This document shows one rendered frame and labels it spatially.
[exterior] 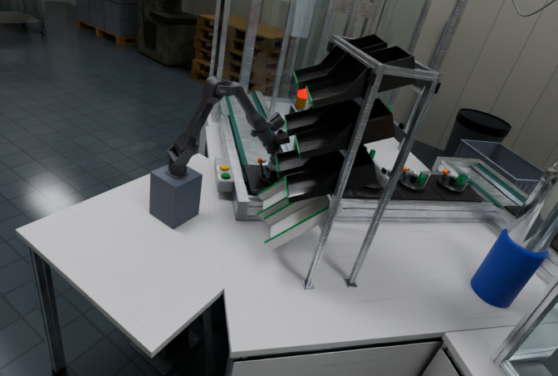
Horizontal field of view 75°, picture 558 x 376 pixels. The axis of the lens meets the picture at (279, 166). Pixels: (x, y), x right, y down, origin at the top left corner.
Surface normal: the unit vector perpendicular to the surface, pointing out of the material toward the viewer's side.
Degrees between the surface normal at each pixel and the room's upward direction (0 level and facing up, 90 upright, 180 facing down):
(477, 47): 90
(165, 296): 0
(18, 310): 0
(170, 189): 90
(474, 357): 0
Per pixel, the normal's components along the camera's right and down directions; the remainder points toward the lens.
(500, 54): -0.54, 0.32
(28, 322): 0.19, -0.85
